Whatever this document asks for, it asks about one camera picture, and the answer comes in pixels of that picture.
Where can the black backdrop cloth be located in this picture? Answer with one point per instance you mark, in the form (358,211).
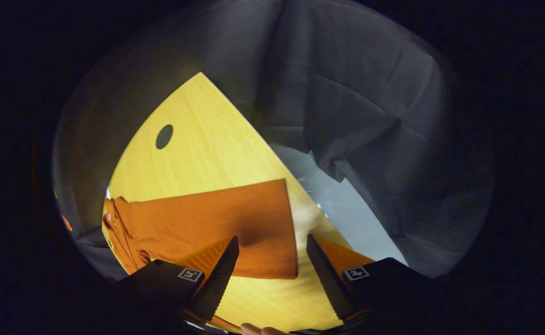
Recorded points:
(370,116)

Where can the orange button-up shirt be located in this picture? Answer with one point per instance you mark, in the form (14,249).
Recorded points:
(207,223)

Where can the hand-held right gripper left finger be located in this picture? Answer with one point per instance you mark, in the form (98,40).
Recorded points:
(219,279)

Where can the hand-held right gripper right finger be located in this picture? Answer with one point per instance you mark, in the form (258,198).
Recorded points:
(328,279)

